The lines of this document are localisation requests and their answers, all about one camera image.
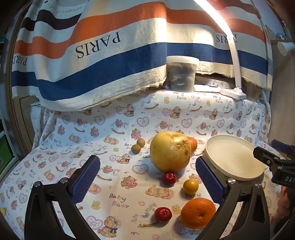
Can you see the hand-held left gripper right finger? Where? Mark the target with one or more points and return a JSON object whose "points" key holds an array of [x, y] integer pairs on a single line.
{"points": [[209, 182]]}

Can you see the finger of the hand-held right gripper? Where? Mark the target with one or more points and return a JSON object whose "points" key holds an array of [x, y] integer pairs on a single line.
{"points": [[262, 154], [280, 145]]}

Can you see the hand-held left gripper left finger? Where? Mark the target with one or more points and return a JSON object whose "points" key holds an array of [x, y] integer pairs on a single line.
{"points": [[86, 177]]}

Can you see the yellow plum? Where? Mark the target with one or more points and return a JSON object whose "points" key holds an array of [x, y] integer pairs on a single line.
{"points": [[190, 186]]}

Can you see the cream round plate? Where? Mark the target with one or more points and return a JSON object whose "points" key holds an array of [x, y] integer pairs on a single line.
{"points": [[230, 157]]}

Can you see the orange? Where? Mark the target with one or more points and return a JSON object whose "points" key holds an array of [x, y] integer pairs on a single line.
{"points": [[193, 144], [198, 212]]}

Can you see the red cherry tomato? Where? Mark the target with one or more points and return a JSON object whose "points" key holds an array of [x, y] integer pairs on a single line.
{"points": [[163, 214], [169, 178]]}

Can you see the yellow pomelo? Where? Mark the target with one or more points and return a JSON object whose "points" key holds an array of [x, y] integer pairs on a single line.
{"points": [[170, 151]]}

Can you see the brown longan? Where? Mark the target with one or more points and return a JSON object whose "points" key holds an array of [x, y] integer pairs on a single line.
{"points": [[141, 142], [136, 148]]}

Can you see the person's right hand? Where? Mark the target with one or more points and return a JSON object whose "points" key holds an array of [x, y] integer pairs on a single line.
{"points": [[287, 203]]}

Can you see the wooden side panel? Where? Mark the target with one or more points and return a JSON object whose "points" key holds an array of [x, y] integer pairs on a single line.
{"points": [[283, 97]]}

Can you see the bear printed tablecloth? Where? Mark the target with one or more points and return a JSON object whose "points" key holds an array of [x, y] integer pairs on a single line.
{"points": [[115, 129]]}

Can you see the white desk lamp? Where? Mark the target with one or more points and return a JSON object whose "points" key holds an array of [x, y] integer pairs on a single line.
{"points": [[237, 69]]}

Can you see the translucent lidded plastic container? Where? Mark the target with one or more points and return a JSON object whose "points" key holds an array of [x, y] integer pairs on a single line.
{"points": [[182, 73]]}

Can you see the striped cloth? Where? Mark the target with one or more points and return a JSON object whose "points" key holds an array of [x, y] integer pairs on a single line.
{"points": [[115, 57]]}

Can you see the white cone wall lamp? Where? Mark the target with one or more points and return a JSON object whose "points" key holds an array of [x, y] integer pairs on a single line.
{"points": [[284, 47]]}

